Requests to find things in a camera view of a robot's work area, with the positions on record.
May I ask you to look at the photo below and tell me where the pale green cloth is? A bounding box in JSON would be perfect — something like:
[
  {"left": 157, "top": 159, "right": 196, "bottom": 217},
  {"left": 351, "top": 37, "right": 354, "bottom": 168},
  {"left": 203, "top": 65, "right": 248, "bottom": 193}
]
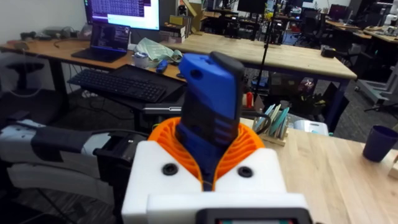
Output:
[{"left": 134, "top": 37, "right": 183, "bottom": 68}]

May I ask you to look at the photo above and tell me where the wooden desk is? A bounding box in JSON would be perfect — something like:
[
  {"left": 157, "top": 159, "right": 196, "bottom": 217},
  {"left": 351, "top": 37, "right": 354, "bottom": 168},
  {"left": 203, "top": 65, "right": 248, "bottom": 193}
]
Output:
[{"left": 0, "top": 37, "right": 187, "bottom": 131}]

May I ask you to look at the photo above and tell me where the dark blue cup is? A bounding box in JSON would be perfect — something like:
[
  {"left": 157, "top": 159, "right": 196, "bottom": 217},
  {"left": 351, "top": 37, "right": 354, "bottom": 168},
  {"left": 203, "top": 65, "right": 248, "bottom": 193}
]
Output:
[{"left": 362, "top": 124, "right": 398, "bottom": 163}]

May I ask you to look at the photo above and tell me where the white orange right gripper right finger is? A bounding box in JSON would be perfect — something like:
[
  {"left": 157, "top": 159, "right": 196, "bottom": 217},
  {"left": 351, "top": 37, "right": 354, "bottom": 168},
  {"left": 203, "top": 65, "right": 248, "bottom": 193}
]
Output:
[{"left": 213, "top": 122, "right": 287, "bottom": 193}]

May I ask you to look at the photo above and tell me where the wooden peg rack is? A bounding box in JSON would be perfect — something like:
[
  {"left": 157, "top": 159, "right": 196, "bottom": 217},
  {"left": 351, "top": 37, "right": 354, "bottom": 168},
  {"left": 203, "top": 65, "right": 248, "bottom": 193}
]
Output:
[{"left": 252, "top": 123, "right": 290, "bottom": 147}]

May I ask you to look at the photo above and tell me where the teal plate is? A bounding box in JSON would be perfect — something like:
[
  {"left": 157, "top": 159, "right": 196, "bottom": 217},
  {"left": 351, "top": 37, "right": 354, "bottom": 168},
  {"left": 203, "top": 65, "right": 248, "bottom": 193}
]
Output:
[{"left": 268, "top": 106, "right": 290, "bottom": 136}]

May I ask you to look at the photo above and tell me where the pale wooden block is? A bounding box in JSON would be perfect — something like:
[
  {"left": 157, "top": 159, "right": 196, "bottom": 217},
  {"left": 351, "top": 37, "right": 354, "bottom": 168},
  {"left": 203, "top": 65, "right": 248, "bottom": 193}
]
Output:
[{"left": 387, "top": 154, "right": 398, "bottom": 180}]

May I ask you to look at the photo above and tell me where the black keyboard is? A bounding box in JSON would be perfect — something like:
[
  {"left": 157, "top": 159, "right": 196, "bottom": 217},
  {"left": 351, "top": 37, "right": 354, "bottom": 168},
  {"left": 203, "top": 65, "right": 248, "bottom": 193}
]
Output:
[{"left": 67, "top": 68, "right": 168, "bottom": 104}]

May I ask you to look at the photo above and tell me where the stack of boxes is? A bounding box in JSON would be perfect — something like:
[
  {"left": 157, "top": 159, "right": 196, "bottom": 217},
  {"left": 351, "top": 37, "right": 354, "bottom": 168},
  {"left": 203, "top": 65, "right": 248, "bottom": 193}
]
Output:
[{"left": 159, "top": 14, "right": 193, "bottom": 45}]

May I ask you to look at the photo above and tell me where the white plastic container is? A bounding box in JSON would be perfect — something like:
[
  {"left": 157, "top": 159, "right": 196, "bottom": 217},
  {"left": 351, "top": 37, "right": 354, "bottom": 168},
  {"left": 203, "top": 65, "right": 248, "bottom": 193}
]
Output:
[{"left": 293, "top": 119, "right": 330, "bottom": 137}]

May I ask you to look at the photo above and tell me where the computer monitor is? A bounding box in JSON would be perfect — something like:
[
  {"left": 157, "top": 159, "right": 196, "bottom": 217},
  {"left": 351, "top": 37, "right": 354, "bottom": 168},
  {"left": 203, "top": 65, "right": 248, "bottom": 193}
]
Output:
[{"left": 83, "top": 0, "right": 161, "bottom": 32}]

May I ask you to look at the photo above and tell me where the black laptop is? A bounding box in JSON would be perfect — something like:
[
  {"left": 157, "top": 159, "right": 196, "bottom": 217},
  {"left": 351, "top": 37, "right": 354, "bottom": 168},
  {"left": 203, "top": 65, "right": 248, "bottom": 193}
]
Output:
[{"left": 70, "top": 22, "right": 132, "bottom": 63}]

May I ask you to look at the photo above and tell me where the black stand pole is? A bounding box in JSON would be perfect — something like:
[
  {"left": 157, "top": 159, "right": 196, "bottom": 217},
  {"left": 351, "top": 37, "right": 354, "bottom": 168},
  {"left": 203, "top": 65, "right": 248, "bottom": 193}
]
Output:
[{"left": 254, "top": 0, "right": 278, "bottom": 96}]

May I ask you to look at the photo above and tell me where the black cable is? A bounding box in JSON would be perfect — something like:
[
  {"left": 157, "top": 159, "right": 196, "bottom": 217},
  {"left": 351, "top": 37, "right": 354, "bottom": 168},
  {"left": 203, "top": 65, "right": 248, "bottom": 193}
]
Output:
[{"left": 239, "top": 110, "right": 272, "bottom": 135}]

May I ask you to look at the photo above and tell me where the white orange right gripper left finger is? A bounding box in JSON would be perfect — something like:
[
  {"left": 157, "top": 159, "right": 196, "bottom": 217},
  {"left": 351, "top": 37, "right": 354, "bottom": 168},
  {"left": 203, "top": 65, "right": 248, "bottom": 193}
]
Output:
[{"left": 121, "top": 117, "right": 205, "bottom": 224}]

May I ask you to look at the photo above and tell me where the large wooden table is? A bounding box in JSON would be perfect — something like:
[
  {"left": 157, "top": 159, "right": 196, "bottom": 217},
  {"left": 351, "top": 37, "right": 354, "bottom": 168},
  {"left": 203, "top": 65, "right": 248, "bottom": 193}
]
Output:
[{"left": 161, "top": 32, "right": 358, "bottom": 133}]

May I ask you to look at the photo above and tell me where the pale blue plate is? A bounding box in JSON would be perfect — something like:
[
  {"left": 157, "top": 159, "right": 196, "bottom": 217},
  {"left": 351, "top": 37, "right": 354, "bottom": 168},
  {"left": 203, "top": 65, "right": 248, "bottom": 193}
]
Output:
[{"left": 254, "top": 104, "right": 276, "bottom": 132}]

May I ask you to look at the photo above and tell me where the blue electric screwdriver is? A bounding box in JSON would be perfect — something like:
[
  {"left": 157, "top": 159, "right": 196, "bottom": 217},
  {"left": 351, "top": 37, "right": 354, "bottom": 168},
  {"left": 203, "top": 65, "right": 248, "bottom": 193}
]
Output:
[{"left": 175, "top": 51, "right": 246, "bottom": 184}]

